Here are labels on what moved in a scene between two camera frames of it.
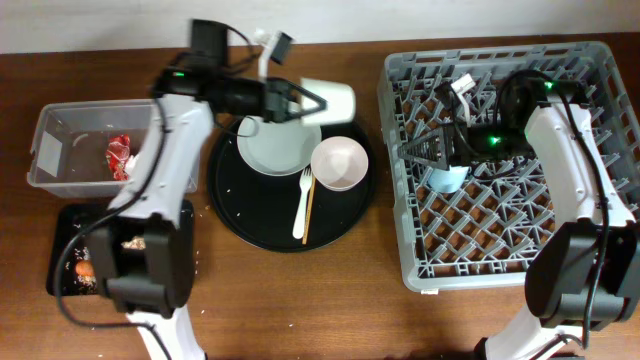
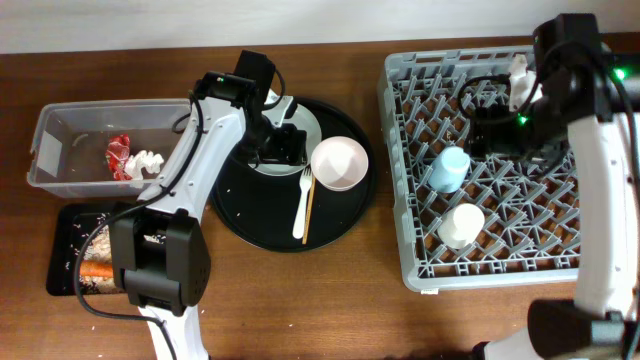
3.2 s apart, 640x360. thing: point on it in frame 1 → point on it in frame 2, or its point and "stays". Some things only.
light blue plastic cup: x=448 y=179 stays
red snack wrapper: x=117 y=154 stays
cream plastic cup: x=340 y=97 → x=462 y=226
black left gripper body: x=268 y=97 → x=281 y=144
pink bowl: x=339 y=163 stays
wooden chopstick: x=313 y=185 stays
